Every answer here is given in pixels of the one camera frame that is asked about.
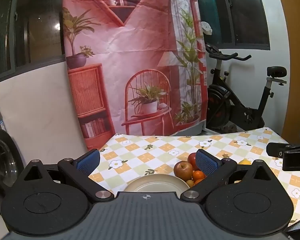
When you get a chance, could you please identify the white crumpled bag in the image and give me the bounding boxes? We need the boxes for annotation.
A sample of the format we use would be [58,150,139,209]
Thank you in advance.
[201,22,213,36]

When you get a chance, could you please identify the grey washing machine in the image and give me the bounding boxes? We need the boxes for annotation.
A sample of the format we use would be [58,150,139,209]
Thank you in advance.
[0,102,25,213]

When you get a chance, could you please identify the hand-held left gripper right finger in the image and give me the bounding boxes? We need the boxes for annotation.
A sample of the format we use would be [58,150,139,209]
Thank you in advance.
[181,149,273,202]

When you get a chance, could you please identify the brownish red apple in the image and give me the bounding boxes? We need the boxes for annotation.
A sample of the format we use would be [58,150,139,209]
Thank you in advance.
[174,161,194,182]

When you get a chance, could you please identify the checked floral tablecloth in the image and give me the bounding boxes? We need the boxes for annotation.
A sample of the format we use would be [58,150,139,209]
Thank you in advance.
[88,127,300,230]

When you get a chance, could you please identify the black exercise bike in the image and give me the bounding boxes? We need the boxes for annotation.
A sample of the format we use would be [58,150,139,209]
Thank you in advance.
[204,44,288,135]

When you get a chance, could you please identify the pink printed backdrop cloth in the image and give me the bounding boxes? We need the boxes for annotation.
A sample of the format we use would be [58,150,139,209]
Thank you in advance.
[62,0,209,151]

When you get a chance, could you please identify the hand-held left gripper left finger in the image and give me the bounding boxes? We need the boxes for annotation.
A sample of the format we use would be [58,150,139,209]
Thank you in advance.
[20,149,115,202]

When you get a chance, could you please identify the dark window with grey frame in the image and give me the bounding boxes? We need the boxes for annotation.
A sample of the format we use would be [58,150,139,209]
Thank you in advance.
[194,0,270,51]
[0,0,66,86]

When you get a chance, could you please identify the orange wooden door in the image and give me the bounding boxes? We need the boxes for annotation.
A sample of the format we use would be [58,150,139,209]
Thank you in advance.
[274,0,300,143]

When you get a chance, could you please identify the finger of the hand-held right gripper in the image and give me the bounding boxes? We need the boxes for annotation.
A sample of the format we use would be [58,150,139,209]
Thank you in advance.
[266,142,291,158]

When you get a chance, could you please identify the cream round plate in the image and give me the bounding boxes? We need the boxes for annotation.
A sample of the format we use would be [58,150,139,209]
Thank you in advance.
[124,174,190,193]

